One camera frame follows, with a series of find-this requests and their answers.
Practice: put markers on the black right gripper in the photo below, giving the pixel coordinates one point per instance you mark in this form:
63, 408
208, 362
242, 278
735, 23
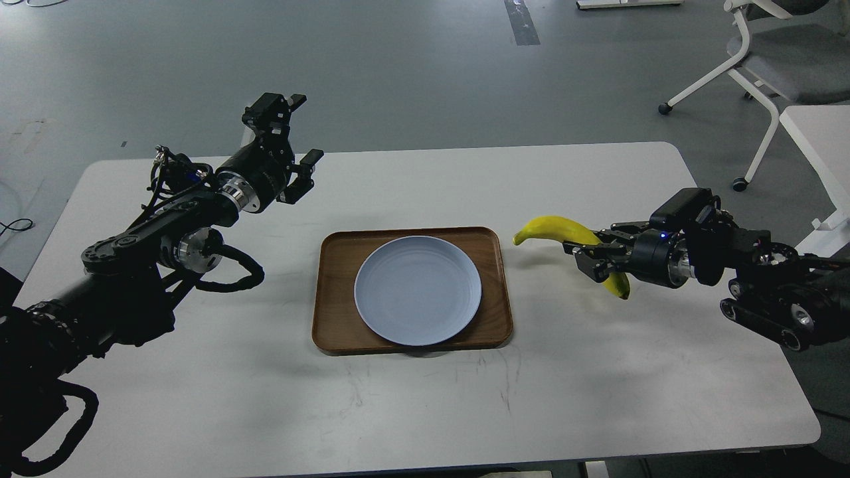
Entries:
651, 255

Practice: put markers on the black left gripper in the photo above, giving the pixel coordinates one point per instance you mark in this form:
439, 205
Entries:
266, 164

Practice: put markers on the yellow banana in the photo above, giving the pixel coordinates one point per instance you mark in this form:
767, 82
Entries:
561, 229

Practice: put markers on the light blue plate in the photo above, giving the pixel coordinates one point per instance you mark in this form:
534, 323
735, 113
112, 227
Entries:
417, 290

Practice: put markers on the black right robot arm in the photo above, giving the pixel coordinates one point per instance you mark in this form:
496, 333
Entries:
796, 300

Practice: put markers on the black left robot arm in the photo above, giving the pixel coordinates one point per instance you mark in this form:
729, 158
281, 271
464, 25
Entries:
134, 280

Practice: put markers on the brown wooden tray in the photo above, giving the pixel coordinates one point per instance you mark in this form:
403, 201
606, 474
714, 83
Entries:
337, 328

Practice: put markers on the white grey office chair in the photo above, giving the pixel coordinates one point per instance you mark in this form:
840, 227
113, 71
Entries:
804, 64

